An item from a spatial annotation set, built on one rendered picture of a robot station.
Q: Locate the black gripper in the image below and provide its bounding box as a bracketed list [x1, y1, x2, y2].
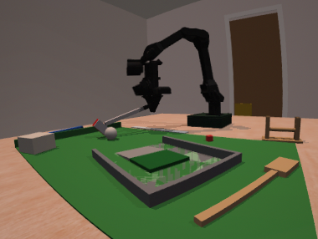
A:
[136, 74, 172, 113]

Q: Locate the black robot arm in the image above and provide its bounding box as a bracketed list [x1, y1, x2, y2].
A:
[126, 27, 224, 115]

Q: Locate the red block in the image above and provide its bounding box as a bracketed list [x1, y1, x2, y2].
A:
[205, 135, 213, 141]

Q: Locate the green mat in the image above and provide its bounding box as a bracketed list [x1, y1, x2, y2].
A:
[15, 127, 318, 239]

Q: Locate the grey ball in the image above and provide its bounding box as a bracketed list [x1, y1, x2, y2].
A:
[105, 127, 117, 140]

